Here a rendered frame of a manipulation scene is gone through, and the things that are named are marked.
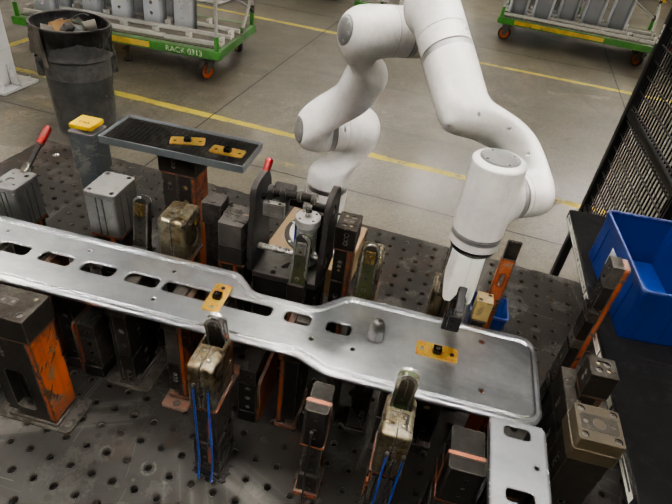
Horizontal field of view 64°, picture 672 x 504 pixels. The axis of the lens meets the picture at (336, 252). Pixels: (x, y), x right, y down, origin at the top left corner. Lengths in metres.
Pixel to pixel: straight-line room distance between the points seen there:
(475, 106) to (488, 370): 0.51
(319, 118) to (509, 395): 0.78
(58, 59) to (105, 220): 2.59
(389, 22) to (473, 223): 0.46
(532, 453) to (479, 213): 0.43
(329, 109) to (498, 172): 0.63
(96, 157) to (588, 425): 1.26
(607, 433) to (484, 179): 0.48
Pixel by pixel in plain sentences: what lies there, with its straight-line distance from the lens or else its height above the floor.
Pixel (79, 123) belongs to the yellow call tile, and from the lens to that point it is 1.51.
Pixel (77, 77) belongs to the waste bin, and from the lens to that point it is 3.90.
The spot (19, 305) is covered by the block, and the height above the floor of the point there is 1.03.
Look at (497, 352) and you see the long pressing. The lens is 1.15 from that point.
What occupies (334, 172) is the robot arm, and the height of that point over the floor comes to 1.06.
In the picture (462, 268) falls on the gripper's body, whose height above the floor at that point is 1.25.
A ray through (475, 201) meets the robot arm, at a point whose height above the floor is 1.37.
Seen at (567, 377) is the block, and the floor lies 1.00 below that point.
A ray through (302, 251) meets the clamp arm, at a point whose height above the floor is 1.07.
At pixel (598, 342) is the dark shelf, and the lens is 1.25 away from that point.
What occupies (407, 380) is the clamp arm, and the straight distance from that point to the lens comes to 0.90.
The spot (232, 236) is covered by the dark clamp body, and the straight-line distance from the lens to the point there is 1.25.
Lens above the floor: 1.79
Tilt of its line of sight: 37 degrees down
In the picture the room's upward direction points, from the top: 8 degrees clockwise
